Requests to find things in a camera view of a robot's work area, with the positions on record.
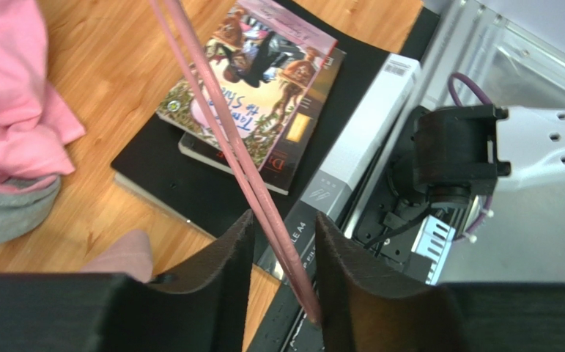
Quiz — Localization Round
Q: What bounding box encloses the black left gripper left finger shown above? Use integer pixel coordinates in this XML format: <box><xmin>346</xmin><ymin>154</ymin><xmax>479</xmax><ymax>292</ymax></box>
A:
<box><xmin>0</xmin><ymin>210</ymin><xmax>254</xmax><ymax>351</ymax></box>

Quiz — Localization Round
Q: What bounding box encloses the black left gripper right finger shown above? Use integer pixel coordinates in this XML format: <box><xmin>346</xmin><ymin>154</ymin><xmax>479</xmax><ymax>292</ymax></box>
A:
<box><xmin>315</xmin><ymin>213</ymin><xmax>565</xmax><ymax>351</ymax></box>

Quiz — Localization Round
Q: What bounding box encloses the dusty pink t shirt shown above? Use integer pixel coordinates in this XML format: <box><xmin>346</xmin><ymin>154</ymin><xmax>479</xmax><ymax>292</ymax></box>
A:
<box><xmin>80</xmin><ymin>230</ymin><xmax>153</xmax><ymax>283</ymax></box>

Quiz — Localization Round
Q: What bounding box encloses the bright pink t shirt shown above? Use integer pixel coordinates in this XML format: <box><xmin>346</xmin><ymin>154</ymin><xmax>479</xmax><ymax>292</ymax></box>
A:
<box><xmin>0</xmin><ymin>1</ymin><xmax>85</xmax><ymax>194</ymax></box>

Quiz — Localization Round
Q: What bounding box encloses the pink wire hanger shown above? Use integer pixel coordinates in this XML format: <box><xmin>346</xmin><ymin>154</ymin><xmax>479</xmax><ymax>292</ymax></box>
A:
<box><xmin>150</xmin><ymin>1</ymin><xmax>322</xmax><ymax>326</ymax></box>

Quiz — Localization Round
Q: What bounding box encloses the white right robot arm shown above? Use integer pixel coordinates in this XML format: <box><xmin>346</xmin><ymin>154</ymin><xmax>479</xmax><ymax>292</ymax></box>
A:
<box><xmin>413</xmin><ymin>106</ymin><xmax>565</xmax><ymax>285</ymax></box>

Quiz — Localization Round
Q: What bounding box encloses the grey adidas t shirt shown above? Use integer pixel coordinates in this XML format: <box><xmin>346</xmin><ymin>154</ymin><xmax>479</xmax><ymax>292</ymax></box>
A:
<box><xmin>0</xmin><ymin>176</ymin><xmax>62</xmax><ymax>243</ymax></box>

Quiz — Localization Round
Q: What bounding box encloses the dark paperback book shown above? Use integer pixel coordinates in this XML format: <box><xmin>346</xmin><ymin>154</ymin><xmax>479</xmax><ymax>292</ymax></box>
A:
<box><xmin>178</xmin><ymin>48</ymin><xmax>347</xmax><ymax>197</ymax></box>

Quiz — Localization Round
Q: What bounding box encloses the colourful illustrated book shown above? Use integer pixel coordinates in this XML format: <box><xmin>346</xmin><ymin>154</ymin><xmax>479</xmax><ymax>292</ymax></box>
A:
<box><xmin>156</xmin><ymin>0</ymin><xmax>339</xmax><ymax>172</ymax></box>

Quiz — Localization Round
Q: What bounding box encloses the black clip file binder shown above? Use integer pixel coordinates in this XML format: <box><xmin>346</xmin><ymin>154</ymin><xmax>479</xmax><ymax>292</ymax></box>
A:
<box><xmin>111</xmin><ymin>1</ymin><xmax>421</xmax><ymax>262</ymax></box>

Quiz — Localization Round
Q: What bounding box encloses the aluminium frame rail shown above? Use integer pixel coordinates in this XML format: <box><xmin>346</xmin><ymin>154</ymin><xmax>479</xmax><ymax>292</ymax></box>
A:
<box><xmin>340</xmin><ymin>0</ymin><xmax>565</xmax><ymax>287</ymax></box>

